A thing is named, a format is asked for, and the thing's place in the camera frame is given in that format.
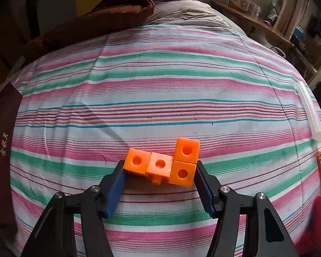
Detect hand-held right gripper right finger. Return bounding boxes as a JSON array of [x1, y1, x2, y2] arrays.
[[194, 160, 297, 257]]

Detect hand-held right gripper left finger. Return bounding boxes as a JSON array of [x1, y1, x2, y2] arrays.
[[21, 160, 127, 257]]

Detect orange linked cubes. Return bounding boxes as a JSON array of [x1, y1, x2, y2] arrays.
[[123, 137, 201, 188]]

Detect gold tin tray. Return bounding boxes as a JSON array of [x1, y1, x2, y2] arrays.
[[0, 82, 23, 228]]

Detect striped bed sheet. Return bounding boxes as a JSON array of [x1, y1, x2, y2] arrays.
[[0, 25, 321, 257]]

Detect white plastic tube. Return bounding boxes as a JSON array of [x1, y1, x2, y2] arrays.
[[297, 81, 321, 141]]

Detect brown quilted blanket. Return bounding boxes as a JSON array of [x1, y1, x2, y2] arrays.
[[21, 0, 156, 59]]

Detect wooden side table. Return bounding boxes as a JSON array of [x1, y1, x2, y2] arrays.
[[210, 0, 295, 46]]

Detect grey pillow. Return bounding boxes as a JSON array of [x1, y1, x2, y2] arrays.
[[146, 0, 248, 36]]

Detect blue round container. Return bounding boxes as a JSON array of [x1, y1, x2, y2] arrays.
[[294, 24, 307, 39]]

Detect grey window curtain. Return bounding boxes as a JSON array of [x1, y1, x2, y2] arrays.
[[274, 0, 311, 40]]

